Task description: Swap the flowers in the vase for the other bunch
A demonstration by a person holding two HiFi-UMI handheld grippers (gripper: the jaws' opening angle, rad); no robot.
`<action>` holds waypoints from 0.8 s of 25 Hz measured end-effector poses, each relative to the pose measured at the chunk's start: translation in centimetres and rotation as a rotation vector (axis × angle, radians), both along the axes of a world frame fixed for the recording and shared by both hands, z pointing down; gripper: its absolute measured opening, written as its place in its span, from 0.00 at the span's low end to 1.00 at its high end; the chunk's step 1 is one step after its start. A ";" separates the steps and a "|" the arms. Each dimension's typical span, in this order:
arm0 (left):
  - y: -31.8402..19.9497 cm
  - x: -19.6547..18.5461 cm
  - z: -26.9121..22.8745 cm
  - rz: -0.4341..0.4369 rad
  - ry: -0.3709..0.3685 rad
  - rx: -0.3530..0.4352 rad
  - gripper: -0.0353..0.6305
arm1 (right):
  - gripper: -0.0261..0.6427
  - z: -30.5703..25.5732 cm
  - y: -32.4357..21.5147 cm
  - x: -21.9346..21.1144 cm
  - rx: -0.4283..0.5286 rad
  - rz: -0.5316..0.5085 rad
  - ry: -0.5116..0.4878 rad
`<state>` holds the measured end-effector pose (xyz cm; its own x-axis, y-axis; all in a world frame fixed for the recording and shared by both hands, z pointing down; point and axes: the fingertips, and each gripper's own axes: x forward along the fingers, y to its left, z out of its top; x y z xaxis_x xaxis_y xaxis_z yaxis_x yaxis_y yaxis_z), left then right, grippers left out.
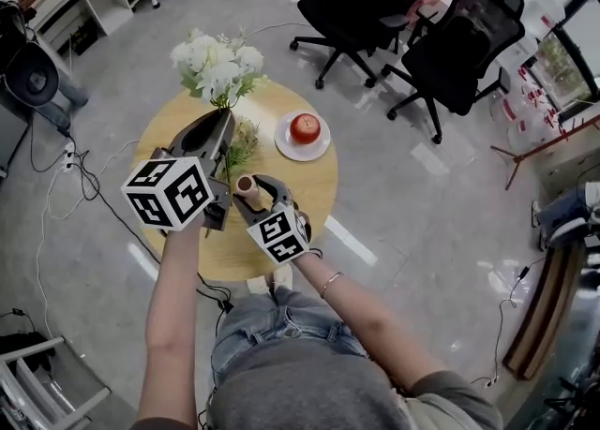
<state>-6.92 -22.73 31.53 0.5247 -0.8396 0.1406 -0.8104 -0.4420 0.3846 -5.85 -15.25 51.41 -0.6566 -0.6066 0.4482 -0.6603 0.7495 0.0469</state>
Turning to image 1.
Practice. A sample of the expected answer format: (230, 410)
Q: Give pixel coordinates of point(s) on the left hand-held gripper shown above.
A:
(159, 194)

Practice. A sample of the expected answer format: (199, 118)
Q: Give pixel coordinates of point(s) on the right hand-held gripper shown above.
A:
(280, 236)

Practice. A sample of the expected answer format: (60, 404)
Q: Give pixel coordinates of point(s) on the small brown vase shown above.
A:
(248, 190)

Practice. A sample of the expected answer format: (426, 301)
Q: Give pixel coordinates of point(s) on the green flowers bunch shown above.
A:
(244, 142)

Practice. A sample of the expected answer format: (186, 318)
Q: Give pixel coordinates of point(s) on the white flowers bunch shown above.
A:
(215, 63)

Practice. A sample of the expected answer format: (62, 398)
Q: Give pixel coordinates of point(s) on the person's left forearm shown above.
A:
(169, 315)

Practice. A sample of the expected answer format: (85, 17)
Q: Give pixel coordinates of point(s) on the person's right forearm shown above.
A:
(356, 320)

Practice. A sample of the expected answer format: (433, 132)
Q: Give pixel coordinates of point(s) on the white plate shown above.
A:
(286, 147)

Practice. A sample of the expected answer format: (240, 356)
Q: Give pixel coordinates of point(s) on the person's light shoe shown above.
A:
(282, 276)
(257, 285)

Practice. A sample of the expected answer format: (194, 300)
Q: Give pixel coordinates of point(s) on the red apple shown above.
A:
(304, 128)

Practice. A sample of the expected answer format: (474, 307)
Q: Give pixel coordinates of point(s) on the person's blue jeans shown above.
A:
(276, 325)

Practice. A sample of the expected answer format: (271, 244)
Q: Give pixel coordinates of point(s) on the white power strip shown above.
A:
(69, 154)

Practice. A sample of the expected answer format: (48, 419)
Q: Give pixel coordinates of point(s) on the black box under desk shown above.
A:
(84, 39)

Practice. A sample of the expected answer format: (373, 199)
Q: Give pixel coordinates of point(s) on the black device on stand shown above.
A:
(28, 67)

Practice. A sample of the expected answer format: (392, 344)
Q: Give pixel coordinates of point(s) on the person's grey shirt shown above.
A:
(304, 395)

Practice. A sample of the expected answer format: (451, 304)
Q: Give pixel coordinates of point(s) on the black mesh office chair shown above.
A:
(464, 58)

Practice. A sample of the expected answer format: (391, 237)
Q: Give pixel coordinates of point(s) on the wooden stand with red legs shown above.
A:
(534, 149)

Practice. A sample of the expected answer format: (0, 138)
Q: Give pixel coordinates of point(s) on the clear plastic boxes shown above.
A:
(525, 105)

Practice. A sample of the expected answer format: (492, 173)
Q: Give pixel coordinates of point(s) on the white metal rack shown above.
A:
(42, 381)

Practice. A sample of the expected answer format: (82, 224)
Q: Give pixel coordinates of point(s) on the brown wooden board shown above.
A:
(546, 311)

